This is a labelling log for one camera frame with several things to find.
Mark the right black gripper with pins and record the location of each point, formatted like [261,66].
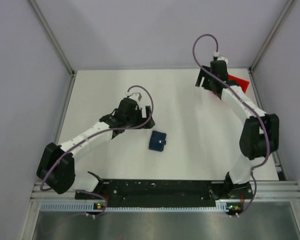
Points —
[205,74]

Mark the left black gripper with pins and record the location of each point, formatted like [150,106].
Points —
[138,111]

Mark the blue leather card holder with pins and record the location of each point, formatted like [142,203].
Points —
[157,141]

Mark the red plastic bin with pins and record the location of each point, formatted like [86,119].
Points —
[238,82]

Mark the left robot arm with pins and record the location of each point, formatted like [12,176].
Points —
[57,167]

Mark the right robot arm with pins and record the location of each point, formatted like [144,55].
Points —
[260,133]

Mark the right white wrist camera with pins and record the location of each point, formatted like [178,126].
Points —
[218,57]

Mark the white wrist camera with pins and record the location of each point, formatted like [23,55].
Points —
[218,57]
[136,96]

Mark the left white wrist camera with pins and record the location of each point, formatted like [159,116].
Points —
[136,96]

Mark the right aluminium frame post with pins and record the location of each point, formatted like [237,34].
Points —
[288,6]

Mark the aluminium frame post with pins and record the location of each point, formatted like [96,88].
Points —
[288,6]
[51,36]

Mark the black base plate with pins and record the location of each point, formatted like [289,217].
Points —
[163,202]

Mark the grey slotted cable duct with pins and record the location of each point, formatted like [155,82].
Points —
[92,207]

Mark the aluminium front rail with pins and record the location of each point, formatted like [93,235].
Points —
[122,189]

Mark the left aluminium frame post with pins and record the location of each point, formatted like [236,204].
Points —
[51,36]

